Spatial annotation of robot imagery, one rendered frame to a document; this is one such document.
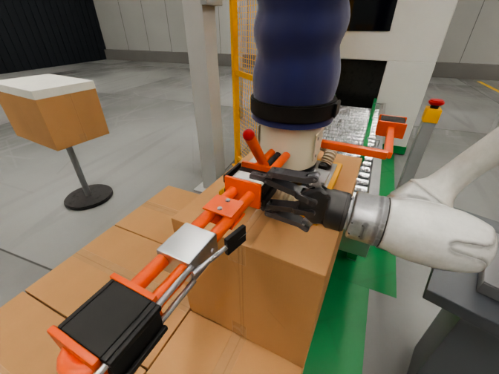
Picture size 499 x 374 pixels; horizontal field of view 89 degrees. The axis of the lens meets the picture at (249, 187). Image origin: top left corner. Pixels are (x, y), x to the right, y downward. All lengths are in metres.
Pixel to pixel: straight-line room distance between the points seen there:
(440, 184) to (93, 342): 0.62
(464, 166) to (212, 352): 0.80
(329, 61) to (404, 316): 1.48
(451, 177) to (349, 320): 1.17
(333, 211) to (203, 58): 1.75
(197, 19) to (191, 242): 1.81
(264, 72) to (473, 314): 0.80
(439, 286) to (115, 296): 0.82
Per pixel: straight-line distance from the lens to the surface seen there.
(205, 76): 2.09
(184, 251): 0.39
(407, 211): 0.48
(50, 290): 1.24
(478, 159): 0.64
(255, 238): 0.61
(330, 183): 0.80
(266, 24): 0.63
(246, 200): 0.49
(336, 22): 0.63
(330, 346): 1.57
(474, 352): 1.22
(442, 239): 0.48
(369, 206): 0.47
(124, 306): 0.35
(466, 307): 0.92
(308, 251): 0.59
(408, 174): 1.78
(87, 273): 1.23
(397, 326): 1.75
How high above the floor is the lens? 1.37
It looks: 33 degrees down
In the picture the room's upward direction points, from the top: straight up
